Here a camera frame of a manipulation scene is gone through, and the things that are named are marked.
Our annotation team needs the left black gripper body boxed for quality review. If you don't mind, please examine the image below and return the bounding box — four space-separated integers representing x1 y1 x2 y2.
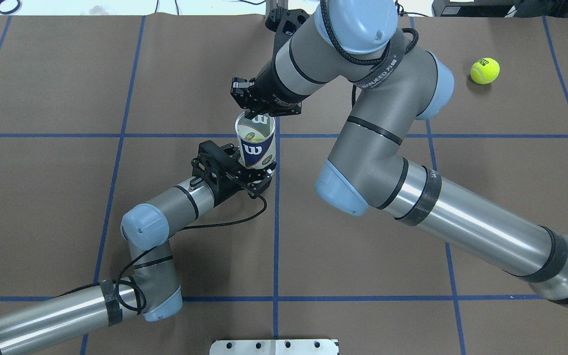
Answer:
192 140 247 207

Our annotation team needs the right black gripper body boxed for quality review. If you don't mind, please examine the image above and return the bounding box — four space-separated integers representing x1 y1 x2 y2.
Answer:
239 79 302 117

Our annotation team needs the yellow tennis ball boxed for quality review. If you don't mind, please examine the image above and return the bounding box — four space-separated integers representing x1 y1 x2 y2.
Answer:
238 124 265 143
470 58 500 85

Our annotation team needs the clear tennis ball can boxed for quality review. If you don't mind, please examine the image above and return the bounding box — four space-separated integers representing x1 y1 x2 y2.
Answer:
235 112 277 170

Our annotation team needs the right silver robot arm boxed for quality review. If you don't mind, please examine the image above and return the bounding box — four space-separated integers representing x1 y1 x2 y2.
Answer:
231 0 568 308

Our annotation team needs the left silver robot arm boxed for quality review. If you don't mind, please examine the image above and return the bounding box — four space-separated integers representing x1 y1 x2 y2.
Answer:
0 137 276 355

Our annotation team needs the black box with label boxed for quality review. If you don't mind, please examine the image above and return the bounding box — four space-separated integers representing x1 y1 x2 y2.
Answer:
432 0 515 18

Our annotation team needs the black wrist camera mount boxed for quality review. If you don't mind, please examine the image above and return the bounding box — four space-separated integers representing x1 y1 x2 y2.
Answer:
265 6 309 57

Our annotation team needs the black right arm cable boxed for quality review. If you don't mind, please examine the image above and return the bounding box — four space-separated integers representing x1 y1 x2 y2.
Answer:
319 0 420 107

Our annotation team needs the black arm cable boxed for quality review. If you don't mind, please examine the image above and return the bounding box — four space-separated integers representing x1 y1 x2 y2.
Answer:
319 0 420 107
114 193 269 313

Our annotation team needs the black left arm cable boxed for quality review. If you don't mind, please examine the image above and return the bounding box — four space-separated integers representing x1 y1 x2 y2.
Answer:
114 193 269 313

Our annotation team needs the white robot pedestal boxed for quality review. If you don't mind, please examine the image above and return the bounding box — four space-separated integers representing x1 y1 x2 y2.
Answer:
209 339 340 355

